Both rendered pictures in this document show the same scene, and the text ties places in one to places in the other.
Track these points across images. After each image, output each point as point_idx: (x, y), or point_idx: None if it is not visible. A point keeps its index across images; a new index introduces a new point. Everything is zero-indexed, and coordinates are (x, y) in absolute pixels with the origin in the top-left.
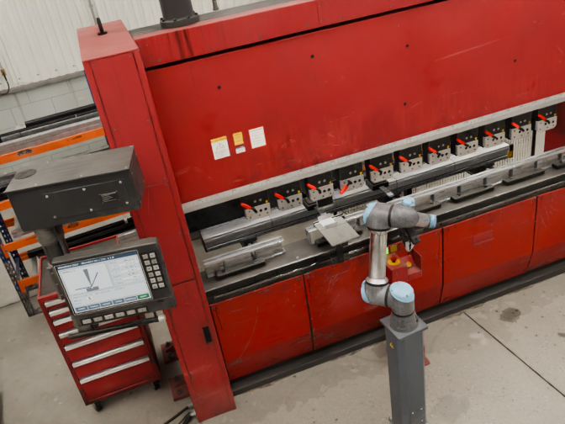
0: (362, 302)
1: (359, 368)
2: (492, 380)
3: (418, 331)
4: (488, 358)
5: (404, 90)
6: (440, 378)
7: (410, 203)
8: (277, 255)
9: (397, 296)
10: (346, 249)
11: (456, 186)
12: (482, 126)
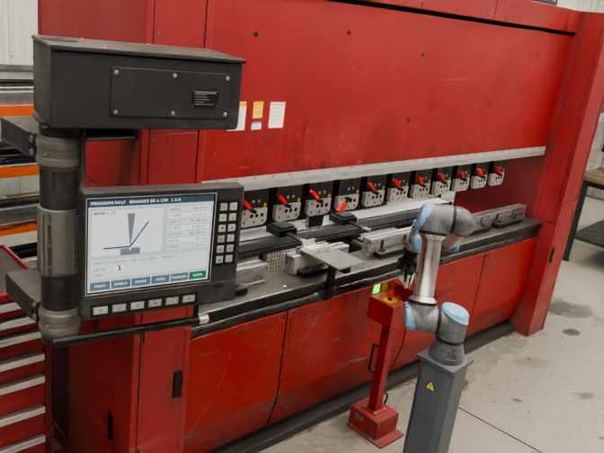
0: (333, 359)
1: (324, 447)
2: (476, 448)
3: (466, 365)
4: (461, 426)
5: (411, 104)
6: None
7: None
8: (255, 283)
9: (456, 316)
10: (335, 283)
11: None
12: (454, 167)
